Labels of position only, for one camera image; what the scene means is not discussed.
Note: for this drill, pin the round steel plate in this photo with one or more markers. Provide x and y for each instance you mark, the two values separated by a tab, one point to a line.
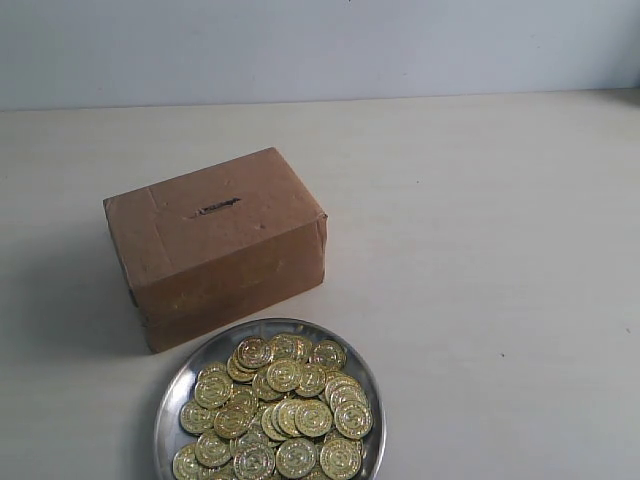
169	435

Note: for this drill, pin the gold coin bottom right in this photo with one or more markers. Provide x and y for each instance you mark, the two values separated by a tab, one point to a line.
340	459

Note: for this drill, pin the gold coin bottom centre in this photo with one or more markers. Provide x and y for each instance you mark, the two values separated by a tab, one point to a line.
295	458

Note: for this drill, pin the gold coin bottom left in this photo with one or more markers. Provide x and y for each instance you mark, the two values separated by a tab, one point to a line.
185	465

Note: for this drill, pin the gold coin top right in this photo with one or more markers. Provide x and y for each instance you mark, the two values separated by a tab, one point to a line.
328	354

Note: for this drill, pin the gold coin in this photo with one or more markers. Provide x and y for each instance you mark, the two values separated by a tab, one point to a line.
254	352
213	391
295	458
313	418
284	375
340	459
328	354
185	465
195	419
290	346

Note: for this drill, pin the gold coin left upper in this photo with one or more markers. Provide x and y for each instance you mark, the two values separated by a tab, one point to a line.
213	391

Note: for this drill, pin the gold coin top middle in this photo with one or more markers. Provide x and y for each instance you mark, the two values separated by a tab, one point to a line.
290	346

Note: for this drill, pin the brown cardboard slotted box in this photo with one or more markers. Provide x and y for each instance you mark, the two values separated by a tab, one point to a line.
207	248

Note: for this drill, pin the gold coin centre upper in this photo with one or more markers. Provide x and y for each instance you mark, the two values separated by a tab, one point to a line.
284	375

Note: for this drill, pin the gold coin right edge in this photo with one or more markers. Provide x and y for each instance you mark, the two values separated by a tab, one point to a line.
353	419

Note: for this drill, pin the gold coin top left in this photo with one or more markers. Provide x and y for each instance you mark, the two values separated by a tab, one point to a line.
254	352

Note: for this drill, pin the gold coin left middle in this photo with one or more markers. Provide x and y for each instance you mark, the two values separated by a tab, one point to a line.
195	419

